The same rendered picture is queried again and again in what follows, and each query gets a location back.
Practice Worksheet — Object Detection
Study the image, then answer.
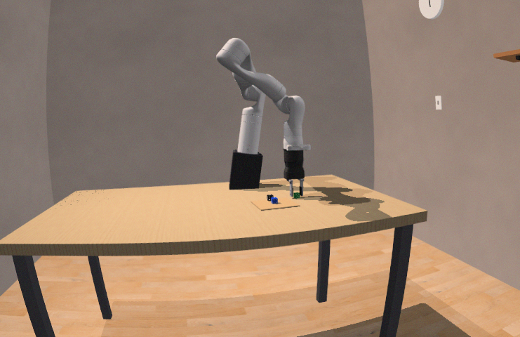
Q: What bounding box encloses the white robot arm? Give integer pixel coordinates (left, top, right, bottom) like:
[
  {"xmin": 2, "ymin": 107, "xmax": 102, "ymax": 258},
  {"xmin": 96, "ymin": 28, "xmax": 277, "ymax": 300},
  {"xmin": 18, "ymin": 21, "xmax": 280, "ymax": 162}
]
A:
[{"xmin": 216, "ymin": 38, "xmax": 305, "ymax": 154}]

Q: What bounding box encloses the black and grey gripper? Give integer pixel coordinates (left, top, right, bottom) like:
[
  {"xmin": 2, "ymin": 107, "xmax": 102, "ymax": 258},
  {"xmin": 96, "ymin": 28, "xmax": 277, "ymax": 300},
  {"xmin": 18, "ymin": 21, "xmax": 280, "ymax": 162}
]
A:
[{"xmin": 283, "ymin": 136, "xmax": 311, "ymax": 197}]

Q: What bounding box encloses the tan square mat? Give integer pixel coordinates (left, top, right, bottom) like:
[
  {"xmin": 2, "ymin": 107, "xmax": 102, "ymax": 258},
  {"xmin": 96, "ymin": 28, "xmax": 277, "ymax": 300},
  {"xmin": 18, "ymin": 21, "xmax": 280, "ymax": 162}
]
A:
[{"xmin": 251, "ymin": 198, "xmax": 300, "ymax": 211}]

